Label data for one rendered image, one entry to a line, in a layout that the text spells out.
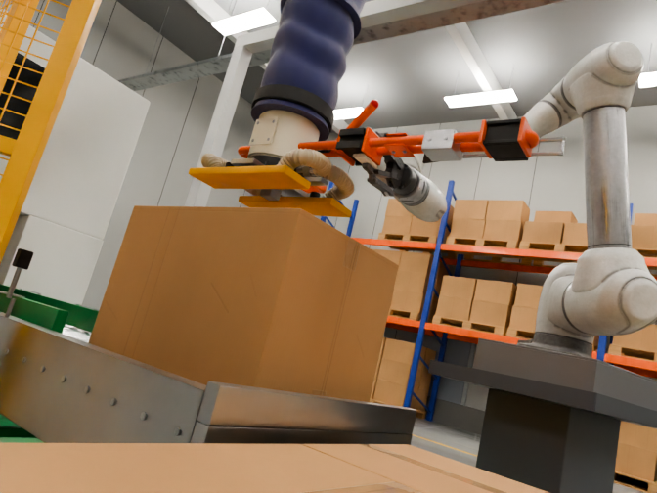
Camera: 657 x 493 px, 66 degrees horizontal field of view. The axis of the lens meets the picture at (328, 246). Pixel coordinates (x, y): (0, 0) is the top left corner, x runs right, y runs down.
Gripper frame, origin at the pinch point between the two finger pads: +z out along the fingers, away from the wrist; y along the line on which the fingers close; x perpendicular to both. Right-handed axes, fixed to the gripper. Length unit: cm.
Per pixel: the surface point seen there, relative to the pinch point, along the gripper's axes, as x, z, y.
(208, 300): 16, 20, 44
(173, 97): 875, -464, -400
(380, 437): -10, -18, 64
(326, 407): -10, 6, 59
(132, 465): -23, 57, 64
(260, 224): 6.7, 20.3, 27.2
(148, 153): 874, -451, -262
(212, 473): -27, 49, 64
